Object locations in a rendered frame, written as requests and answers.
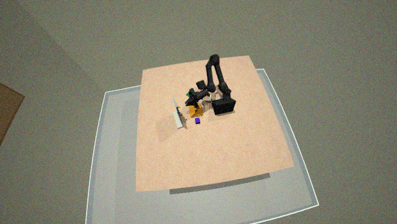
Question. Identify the orange square marked area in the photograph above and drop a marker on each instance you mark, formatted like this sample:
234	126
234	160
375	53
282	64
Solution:
195	111

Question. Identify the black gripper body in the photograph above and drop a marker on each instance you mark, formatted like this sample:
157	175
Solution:
197	96

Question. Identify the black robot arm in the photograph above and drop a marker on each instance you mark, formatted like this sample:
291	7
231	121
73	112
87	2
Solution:
210	87

